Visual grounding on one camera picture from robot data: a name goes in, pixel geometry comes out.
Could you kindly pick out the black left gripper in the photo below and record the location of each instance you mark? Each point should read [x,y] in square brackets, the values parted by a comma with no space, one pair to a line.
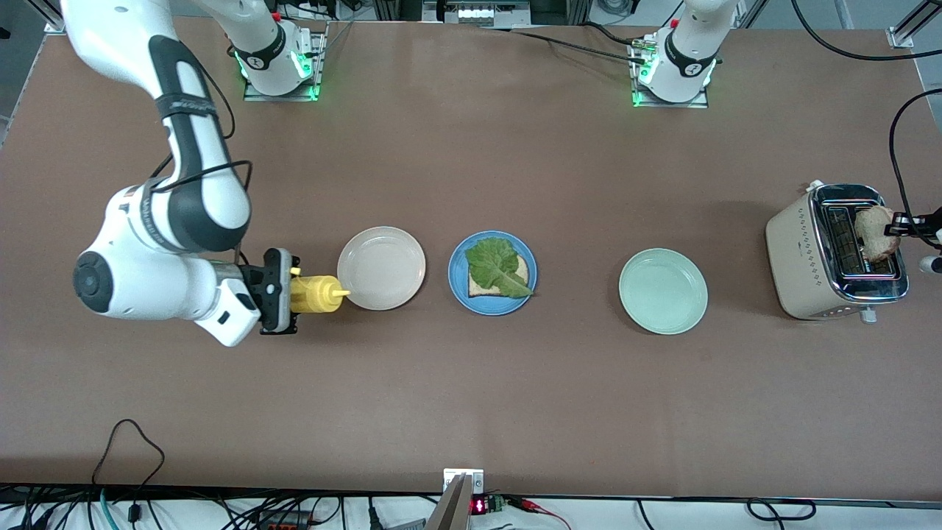
[907,224]

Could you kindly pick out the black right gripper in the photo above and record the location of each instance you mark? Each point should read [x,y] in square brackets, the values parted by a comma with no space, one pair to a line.
[255,280]

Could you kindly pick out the yellow mustard squeeze bottle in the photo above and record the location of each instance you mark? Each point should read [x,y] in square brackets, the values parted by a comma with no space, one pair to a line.
[320,293]

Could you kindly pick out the brown bread slice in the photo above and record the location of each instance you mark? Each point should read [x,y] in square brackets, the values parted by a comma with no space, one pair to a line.
[482,289]
[876,232]

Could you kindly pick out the green lettuce leaf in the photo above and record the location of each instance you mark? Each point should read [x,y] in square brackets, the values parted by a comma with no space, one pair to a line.
[497,269]

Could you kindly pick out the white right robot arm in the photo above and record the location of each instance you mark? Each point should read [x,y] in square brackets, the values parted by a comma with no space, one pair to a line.
[147,280]

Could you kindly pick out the beige round plate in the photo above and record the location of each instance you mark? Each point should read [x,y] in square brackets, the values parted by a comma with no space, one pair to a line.
[381,269]

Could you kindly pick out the blue round plate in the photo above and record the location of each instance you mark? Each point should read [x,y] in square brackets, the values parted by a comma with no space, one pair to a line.
[458,274]

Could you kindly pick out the pale green round plate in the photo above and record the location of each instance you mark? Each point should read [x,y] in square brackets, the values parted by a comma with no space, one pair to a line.
[662,291]

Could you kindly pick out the beige chrome toaster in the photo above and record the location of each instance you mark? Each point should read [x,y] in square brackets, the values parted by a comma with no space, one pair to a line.
[798,265]

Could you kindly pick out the orange power strip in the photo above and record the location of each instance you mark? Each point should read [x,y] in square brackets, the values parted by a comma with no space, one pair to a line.
[283,524]

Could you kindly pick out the red LED display module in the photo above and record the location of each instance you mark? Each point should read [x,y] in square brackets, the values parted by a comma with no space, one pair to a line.
[480,506]

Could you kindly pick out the lit control box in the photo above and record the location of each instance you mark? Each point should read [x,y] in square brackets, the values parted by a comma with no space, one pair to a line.
[478,13]

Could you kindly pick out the metal table corner bracket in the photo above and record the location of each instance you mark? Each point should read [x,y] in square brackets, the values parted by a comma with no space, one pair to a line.
[899,38]
[51,26]

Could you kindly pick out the aluminium frame strut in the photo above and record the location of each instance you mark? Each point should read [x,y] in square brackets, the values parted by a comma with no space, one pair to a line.
[920,15]

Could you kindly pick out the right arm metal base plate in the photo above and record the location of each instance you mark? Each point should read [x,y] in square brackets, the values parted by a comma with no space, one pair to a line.
[321,73]

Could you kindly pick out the small metal camera bracket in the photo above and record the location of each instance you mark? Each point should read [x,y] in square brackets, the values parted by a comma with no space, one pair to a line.
[450,475]

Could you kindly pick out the grey aluminium camera pole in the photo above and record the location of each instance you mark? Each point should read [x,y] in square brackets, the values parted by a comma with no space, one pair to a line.
[449,511]

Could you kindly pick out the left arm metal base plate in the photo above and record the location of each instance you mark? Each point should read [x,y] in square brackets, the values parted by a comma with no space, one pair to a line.
[662,104]

